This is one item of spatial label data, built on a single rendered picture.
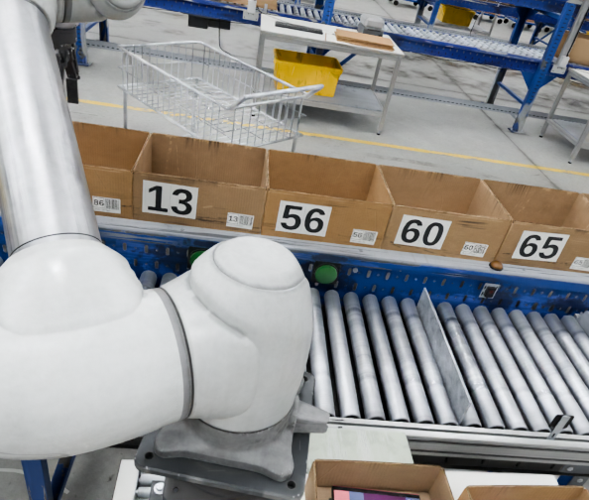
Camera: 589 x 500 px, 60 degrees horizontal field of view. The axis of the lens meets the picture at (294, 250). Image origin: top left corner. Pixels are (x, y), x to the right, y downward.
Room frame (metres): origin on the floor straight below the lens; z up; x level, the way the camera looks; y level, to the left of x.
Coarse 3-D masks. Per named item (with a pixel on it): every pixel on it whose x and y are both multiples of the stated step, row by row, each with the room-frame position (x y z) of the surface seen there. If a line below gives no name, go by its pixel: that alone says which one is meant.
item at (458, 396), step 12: (420, 300) 1.35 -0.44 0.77; (420, 312) 1.32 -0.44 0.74; (432, 312) 1.25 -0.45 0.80; (432, 324) 1.22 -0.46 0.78; (432, 336) 1.20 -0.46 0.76; (444, 336) 1.14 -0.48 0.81; (432, 348) 1.17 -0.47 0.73; (444, 348) 1.11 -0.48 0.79; (444, 360) 1.09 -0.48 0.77; (444, 372) 1.06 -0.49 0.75; (456, 372) 1.02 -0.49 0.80; (444, 384) 1.04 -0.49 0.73; (456, 384) 0.99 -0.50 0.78; (456, 396) 0.97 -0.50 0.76; (468, 396) 0.93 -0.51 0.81; (456, 408) 0.95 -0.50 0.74; (468, 408) 0.91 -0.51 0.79
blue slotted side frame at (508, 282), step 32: (0, 224) 1.18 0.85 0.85; (0, 256) 1.20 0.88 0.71; (128, 256) 1.27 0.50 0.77; (160, 256) 1.28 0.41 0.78; (320, 256) 1.33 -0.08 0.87; (320, 288) 1.36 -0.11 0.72; (352, 288) 1.38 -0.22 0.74; (384, 288) 1.40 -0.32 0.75; (416, 288) 1.42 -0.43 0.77; (448, 288) 1.43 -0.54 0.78; (480, 288) 1.45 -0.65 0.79; (512, 288) 1.47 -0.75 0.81; (544, 288) 1.49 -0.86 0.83; (576, 288) 1.47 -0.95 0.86
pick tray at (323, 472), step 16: (320, 464) 0.64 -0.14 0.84; (336, 464) 0.64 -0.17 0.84; (352, 464) 0.65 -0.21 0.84; (368, 464) 0.66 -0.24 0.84; (384, 464) 0.66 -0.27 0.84; (400, 464) 0.67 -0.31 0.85; (416, 464) 0.67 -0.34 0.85; (320, 480) 0.64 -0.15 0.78; (336, 480) 0.65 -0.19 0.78; (352, 480) 0.65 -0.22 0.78; (368, 480) 0.66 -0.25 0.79; (384, 480) 0.66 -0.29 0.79; (400, 480) 0.67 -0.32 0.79; (416, 480) 0.67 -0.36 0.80; (432, 480) 0.68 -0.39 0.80; (320, 496) 0.62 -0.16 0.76; (432, 496) 0.66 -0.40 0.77; (448, 496) 0.63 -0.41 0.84
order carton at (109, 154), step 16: (80, 128) 1.55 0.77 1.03; (96, 128) 1.55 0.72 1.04; (112, 128) 1.56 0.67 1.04; (80, 144) 1.54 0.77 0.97; (96, 144) 1.55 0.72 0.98; (112, 144) 1.56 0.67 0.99; (128, 144) 1.57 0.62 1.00; (144, 144) 1.48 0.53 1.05; (96, 160) 1.55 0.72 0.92; (112, 160) 1.56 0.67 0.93; (128, 160) 1.57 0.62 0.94; (96, 176) 1.28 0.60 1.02; (112, 176) 1.29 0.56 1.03; (128, 176) 1.29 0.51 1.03; (96, 192) 1.28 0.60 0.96; (112, 192) 1.29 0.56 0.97; (128, 192) 1.29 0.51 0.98; (128, 208) 1.29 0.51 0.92
